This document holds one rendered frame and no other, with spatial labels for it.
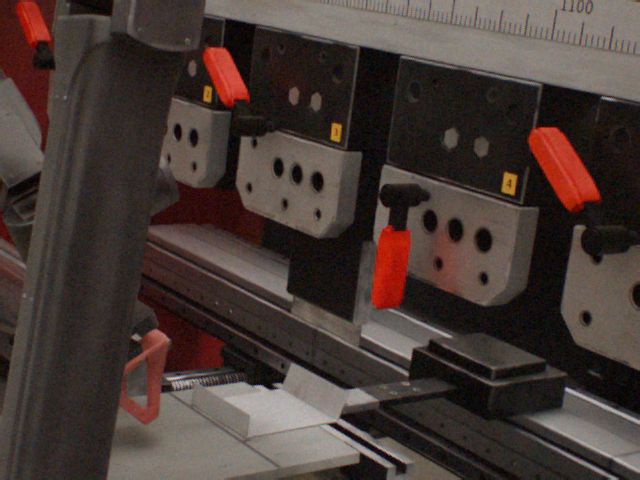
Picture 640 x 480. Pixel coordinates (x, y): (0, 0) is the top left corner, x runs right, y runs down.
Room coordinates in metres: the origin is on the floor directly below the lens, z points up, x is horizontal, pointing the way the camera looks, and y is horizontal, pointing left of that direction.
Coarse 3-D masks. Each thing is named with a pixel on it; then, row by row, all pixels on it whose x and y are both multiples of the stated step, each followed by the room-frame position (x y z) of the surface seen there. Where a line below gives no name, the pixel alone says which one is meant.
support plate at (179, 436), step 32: (224, 384) 1.12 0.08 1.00; (0, 416) 0.98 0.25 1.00; (128, 416) 1.01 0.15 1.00; (160, 416) 1.02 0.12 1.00; (192, 416) 1.03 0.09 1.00; (128, 448) 0.95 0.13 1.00; (160, 448) 0.95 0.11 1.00; (192, 448) 0.96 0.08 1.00; (224, 448) 0.97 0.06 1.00; (256, 448) 0.98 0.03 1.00; (288, 448) 0.99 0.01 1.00; (320, 448) 0.99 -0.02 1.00; (352, 448) 1.00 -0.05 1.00
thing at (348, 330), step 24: (312, 240) 1.09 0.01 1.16; (336, 240) 1.06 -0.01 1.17; (312, 264) 1.08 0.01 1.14; (336, 264) 1.06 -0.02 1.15; (360, 264) 1.03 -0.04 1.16; (288, 288) 1.11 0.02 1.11; (312, 288) 1.08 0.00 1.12; (336, 288) 1.05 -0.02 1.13; (360, 288) 1.04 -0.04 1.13; (312, 312) 1.09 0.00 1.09; (336, 312) 1.05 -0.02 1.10; (360, 312) 1.04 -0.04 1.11; (360, 336) 1.04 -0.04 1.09
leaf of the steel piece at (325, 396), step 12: (288, 372) 1.13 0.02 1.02; (300, 372) 1.12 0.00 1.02; (288, 384) 1.12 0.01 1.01; (300, 384) 1.11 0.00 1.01; (312, 384) 1.10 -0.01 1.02; (324, 384) 1.09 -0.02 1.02; (300, 396) 1.10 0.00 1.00; (312, 396) 1.09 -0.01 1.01; (324, 396) 1.08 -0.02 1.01; (336, 396) 1.07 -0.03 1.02; (324, 408) 1.08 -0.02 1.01; (336, 408) 1.07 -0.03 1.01
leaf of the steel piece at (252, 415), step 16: (192, 400) 1.06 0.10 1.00; (208, 400) 1.04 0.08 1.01; (224, 400) 1.02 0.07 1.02; (240, 400) 1.08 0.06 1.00; (256, 400) 1.08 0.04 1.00; (272, 400) 1.09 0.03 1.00; (288, 400) 1.10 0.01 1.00; (224, 416) 1.02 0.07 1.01; (240, 416) 1.00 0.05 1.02; (256, 416) 1.04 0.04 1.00; (272, 416) 1.05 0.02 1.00; (288, 416) 1.05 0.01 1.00; (304, 416) 1.06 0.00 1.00; (320, 416) 1.06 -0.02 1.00; (240, 432) 1.00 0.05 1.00; (256, 432) 1.01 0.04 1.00; (272, 432) 1.01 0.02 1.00
